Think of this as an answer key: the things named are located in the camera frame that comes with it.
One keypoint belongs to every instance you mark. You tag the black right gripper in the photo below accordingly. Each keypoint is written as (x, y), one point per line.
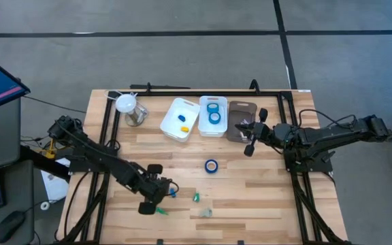
(260, 132)

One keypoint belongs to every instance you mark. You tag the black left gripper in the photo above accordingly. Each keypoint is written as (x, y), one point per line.
(155, 188)

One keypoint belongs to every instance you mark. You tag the blue tape roll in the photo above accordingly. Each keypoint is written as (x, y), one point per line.
(208, 108)
(206, 166)
(210, 118)

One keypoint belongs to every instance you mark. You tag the pale green staple remover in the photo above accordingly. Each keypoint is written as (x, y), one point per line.
(207, 213)

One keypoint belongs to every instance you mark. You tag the yellow mini stapler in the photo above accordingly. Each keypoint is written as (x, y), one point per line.
(184, 129)

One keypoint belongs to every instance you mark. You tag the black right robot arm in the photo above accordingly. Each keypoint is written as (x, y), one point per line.
(335, 134)

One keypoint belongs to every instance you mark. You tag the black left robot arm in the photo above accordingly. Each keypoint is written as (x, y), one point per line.
(114, 166)

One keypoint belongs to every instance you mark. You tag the green mini stapler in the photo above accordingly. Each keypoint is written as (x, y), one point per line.
(196, 197)

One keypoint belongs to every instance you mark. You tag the small white tape roll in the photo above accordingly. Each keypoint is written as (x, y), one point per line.
(45, 203)

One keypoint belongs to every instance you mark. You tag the grey translucent plastic bin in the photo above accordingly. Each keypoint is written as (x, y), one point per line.
(237, 112)

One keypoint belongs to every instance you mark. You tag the white plastic bin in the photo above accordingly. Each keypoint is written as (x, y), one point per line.
(204, 127)
(168, 127)

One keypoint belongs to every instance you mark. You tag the white paper sheet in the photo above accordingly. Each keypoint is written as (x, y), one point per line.
(54, 187)

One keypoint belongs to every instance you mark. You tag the yellow clamp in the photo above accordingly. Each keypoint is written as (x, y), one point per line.
(50, 153)

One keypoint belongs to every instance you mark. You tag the black computer mouse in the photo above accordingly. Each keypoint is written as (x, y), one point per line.
(9, 226)

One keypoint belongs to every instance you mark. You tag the grey desk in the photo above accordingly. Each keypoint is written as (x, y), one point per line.
(12, 143)

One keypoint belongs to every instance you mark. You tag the black metal table frame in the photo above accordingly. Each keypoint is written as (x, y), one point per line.
(182, 93)

